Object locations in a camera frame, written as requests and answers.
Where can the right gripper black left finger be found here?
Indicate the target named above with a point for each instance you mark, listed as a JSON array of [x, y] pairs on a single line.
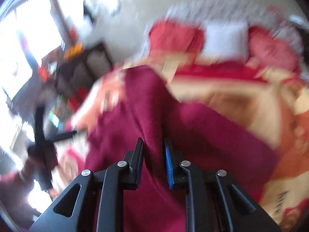
[[93, 201]]

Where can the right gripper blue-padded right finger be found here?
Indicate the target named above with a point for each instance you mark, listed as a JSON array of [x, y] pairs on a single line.
[[214, 201]]

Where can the maroon red sweater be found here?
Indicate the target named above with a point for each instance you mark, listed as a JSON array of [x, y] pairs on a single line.
[[207, 139]]

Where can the dark wooden side table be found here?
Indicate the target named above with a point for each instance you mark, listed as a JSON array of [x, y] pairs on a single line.
[[36, 92]]

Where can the yellow box on table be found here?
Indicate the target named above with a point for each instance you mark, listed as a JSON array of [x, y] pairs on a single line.
[[73, 51]]

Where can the orange cream red fleece blanket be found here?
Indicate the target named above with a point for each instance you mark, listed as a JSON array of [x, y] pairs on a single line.
[[271, 104]]

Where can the right red heart pillow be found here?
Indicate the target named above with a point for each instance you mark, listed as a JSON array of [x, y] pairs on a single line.
[[271, 52]]

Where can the red heart pillow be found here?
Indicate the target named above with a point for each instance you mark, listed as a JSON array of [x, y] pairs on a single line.
[[271, 52], [170, 35]]

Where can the white rectangular pillow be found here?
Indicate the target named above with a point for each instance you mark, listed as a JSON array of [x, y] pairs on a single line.
[[226, 41]]

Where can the left red heart pillow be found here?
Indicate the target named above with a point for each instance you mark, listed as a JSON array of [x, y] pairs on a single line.
[[170, 35]]

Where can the floral bed sheet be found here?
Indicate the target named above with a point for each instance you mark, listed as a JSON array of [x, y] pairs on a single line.
[[190, 18]]

